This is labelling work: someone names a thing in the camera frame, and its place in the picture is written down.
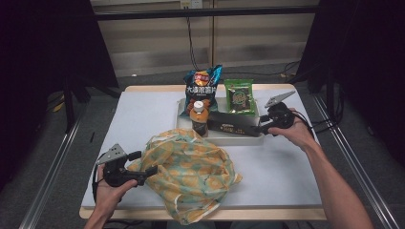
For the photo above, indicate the wooden table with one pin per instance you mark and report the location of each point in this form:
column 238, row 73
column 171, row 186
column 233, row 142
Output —
column 153, row 87

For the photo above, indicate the long black box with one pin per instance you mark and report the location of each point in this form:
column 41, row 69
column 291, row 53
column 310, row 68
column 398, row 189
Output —
column 232, row 124

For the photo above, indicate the black stand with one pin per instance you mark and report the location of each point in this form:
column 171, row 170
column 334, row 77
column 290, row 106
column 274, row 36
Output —
column 68, row 105
column 329, row 89

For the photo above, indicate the white plastic tray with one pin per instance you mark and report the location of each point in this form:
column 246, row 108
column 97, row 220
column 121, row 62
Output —
column 223, row 141

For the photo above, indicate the person's right hand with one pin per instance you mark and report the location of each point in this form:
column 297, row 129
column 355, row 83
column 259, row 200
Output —
column 297, row 133

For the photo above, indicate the black horizontal bar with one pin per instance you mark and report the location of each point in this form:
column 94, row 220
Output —
column 207, row 12

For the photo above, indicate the person's left hand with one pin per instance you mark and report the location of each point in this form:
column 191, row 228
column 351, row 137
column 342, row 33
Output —
column 110, row 197

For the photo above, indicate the aluminium floor rail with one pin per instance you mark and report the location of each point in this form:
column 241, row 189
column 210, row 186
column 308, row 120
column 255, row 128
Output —
column 47, row 181
column 350, row 156

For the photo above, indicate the orange drink bottle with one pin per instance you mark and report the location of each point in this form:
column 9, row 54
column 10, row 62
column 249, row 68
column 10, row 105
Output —
column 199, row 119

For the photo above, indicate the floral fabric bag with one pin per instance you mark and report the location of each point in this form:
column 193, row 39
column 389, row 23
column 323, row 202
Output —
column 187, row 175

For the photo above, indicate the green snack packet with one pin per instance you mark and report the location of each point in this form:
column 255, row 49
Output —
column 240, row 97

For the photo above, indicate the blue chip bag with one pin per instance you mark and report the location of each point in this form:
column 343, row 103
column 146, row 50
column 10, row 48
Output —
column 200, row 82

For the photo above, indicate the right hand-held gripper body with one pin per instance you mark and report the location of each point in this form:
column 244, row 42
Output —
column 281, row 116

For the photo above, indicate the white wall socket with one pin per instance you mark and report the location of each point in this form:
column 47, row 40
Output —
column 191, row 4

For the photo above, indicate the white table mat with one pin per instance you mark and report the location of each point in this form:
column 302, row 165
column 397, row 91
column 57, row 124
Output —
column 280, row 171

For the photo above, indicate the black curtain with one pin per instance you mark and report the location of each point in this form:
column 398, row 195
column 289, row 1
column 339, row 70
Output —
column 366, row 63
column 38, row 63

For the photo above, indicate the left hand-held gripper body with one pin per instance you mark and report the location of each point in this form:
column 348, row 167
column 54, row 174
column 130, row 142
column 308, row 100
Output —
column 114, row 154

